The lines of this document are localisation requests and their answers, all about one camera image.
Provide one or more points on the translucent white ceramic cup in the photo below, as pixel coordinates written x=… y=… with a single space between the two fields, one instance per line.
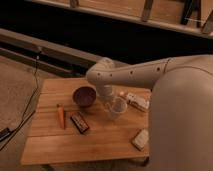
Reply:
x=117 y=107

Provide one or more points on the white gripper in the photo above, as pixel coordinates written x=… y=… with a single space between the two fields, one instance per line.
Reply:
x=105 y=93

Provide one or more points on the black power adapter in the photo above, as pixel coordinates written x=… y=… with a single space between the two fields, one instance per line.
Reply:
x=4 y=134

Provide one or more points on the orange carrot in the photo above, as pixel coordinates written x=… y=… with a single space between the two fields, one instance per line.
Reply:
x=61 y=116

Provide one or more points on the dark snack bar packet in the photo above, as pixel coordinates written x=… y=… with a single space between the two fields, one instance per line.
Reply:
x=79 y=122

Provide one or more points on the dark brown ceramic bowl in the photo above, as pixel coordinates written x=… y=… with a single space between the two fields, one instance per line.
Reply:
x=84 y=96

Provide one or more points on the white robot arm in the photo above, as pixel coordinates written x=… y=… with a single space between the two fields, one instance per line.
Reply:
x=181 y=107

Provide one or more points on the white squeeze bottle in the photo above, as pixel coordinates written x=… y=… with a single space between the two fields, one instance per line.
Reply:
x=135 y=101

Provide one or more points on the white rectangular packet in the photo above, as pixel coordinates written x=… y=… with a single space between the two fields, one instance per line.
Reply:
x=141 y=138

